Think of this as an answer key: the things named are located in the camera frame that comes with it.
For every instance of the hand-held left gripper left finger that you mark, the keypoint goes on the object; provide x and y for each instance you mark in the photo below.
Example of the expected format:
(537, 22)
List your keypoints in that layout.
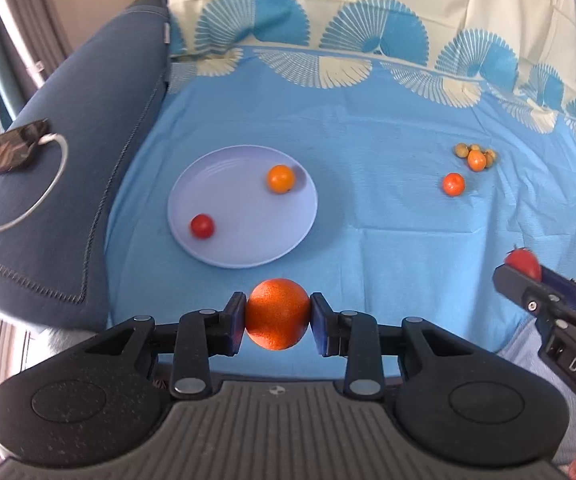
(240, 322)

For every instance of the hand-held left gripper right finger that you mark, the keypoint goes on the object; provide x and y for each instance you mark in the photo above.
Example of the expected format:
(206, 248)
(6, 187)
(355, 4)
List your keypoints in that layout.
(318, 325)

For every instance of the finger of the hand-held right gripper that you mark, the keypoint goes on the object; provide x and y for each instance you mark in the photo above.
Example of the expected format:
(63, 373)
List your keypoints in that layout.
(520, 290)
(563, 290)

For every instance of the red cherry tomato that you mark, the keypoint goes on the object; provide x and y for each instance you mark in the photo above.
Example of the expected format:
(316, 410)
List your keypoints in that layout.
(524, 262)
(201, 226)

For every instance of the large orange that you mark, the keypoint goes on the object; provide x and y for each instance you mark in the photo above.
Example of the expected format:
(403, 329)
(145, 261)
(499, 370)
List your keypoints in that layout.
(278, 314)

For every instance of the lavender round plate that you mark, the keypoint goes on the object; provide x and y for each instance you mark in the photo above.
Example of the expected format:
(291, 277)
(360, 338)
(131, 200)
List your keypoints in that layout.
(248, 222)

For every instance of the small tangerine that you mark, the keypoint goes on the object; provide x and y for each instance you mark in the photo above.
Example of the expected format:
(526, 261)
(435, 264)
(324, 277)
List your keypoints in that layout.
(476, 161)

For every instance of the cluster of longans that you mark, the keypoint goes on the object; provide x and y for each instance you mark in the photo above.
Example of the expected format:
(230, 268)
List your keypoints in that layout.
(461, 150)

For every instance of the blue and cream fan-print sheet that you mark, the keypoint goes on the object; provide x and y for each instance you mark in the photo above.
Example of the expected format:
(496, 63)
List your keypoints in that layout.
(383, 230)

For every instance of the dark blue cushion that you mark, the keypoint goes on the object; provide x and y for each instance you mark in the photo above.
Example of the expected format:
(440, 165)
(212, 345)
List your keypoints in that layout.
(82, 170)

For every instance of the dark phone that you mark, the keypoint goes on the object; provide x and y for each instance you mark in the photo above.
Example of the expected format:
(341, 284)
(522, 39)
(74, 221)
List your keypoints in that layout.
(5, 150)

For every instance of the grey curtain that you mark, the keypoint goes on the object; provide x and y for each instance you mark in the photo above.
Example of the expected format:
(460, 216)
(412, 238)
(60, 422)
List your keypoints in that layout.
(22, 15)

